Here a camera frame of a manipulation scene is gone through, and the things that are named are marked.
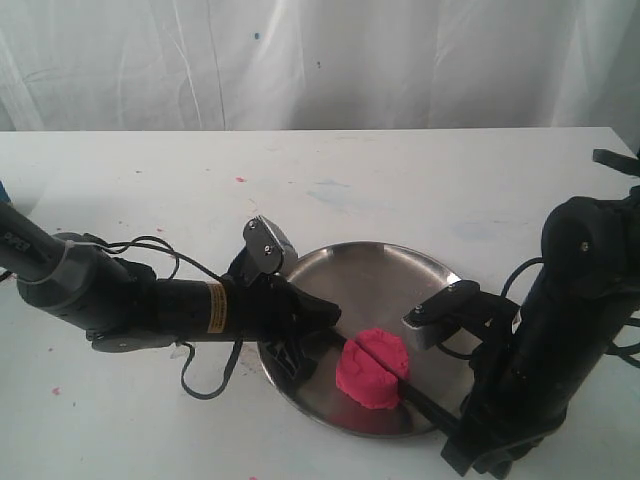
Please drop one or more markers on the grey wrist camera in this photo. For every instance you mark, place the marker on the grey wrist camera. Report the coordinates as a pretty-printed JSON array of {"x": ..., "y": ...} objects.
[
  {"x": 459, "y": 306},
  {"x": 267, "y": 251}
]

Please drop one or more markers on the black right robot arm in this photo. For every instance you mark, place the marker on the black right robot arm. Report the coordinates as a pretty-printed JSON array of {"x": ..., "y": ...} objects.
[{"x": 588, "y": 286}]

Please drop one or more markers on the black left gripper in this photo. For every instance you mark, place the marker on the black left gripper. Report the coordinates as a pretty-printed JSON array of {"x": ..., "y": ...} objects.
[{"x": 261, "y": 311}]

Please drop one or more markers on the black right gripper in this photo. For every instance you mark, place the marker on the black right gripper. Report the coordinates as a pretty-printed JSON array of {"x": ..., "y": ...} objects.
[{"x": 519, "y": 397}]

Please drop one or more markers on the black knife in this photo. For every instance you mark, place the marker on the black knife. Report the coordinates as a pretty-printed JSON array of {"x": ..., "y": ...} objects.
[{"x": 425, "y": 400}]

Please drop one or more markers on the blue box at edge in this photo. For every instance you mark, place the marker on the blue box at edge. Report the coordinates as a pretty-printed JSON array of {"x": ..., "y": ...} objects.
[{"x": 4, "y": 198}]

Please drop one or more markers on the round steel plate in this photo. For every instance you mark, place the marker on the round steel plate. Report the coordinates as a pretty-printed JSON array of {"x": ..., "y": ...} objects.
[{"x": 375, "y": 285}]

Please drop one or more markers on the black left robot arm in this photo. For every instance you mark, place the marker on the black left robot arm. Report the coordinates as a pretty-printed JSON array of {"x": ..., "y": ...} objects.
[{"x": 123, "y": 306}]

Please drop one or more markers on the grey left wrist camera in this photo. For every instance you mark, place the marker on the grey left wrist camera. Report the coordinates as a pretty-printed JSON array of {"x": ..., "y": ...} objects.
[{"x": 267, "y": 251}]

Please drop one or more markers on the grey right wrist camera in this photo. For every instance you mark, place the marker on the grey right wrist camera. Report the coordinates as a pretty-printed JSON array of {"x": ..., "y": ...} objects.
[{"x": 459, "y": 306}]

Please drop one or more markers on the pink play dough lump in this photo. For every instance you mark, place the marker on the pink play dough lump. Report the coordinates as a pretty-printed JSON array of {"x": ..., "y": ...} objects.
[{"x": 370, "y": 367}]

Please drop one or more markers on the white backdrop curtain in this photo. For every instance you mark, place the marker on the white backdrop curtain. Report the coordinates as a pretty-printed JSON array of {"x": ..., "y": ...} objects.
[{"x": 233, "y": 65}]

